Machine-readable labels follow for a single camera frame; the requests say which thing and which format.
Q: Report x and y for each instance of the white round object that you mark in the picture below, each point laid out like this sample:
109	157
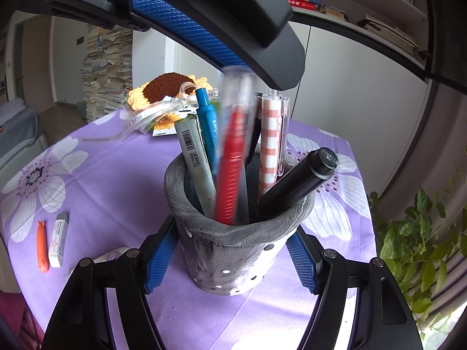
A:
109	256

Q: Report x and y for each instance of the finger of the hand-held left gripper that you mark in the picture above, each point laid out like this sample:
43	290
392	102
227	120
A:
171	11
237	11

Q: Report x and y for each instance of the tall pile of papers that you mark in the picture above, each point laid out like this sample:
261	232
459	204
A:
105	76

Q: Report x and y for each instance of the pink checked pen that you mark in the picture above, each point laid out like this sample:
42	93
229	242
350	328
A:
270	146

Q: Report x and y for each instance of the grey stone pen holder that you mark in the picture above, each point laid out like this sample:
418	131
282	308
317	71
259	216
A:
226	251

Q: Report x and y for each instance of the white bookshelf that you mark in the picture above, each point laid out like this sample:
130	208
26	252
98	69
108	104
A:
365	9

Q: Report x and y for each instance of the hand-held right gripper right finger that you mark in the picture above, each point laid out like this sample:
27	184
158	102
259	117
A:
301	262

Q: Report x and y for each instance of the black marker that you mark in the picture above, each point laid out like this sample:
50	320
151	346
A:
295	182

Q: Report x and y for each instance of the stack of worn books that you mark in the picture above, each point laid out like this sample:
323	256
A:
390	34

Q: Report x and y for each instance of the grey sofa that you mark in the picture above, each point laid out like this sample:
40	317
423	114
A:
18	135

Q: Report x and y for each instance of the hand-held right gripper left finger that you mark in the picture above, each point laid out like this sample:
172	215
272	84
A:
160	262

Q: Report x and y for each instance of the white eraser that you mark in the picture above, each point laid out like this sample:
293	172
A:
57	242

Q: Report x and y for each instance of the green leafy plant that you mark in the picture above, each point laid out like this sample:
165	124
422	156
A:
408	244

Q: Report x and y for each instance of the red book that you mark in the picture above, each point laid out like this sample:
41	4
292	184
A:
302	2

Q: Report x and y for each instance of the purple floral tablecloth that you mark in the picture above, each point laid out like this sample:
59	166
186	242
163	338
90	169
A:
109	175

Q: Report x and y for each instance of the blue pen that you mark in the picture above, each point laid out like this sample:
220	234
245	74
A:
208	124

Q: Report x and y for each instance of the brown door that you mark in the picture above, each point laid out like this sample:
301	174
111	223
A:
36	65

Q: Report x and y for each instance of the small stack of books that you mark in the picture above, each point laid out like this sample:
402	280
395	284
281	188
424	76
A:
335	14

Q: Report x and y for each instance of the crochet sunflower with ribbon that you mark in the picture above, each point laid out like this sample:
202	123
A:
146	115

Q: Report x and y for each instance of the wall light switch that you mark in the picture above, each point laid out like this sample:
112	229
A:
80	41

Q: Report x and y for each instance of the red pen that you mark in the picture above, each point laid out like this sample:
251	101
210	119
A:
230	160

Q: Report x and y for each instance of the grey marker with barcode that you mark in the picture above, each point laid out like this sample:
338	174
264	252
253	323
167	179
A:
193	160

